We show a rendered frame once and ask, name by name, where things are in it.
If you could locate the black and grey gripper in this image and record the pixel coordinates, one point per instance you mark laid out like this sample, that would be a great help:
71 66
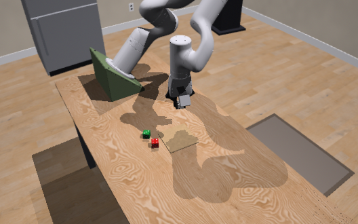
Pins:
173 83

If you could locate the green die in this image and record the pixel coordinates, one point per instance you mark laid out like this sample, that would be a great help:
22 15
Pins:
146 134

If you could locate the red die with white pips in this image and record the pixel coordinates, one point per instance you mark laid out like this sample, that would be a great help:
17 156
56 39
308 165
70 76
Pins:
155 143

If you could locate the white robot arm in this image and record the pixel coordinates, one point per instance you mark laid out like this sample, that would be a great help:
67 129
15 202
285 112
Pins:
183 59

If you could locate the beige flat mat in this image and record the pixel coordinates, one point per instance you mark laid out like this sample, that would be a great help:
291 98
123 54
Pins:
177 138

